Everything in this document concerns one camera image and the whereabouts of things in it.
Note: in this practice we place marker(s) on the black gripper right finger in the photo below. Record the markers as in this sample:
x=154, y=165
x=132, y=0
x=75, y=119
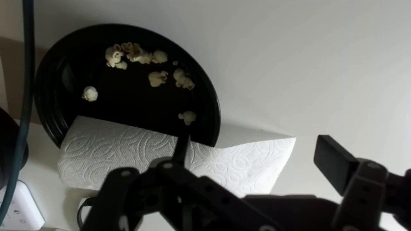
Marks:
x=364, y=187

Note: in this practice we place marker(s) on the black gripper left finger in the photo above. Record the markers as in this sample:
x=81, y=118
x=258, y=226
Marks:
x=171, y=192

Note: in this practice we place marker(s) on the white paper towel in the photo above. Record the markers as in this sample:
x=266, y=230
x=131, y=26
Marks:
x=107, y=154

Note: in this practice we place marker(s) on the popcorn piece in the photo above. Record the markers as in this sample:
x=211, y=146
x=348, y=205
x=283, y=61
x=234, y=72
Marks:
x=188, y=117
x=184, y=79
x=90, y=92
x=122, y=65
x=132, y=50
x=113, y=55
x=159, y=56
x=158, y=78

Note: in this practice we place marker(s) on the white power strip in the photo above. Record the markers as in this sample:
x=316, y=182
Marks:
x=19, y=209

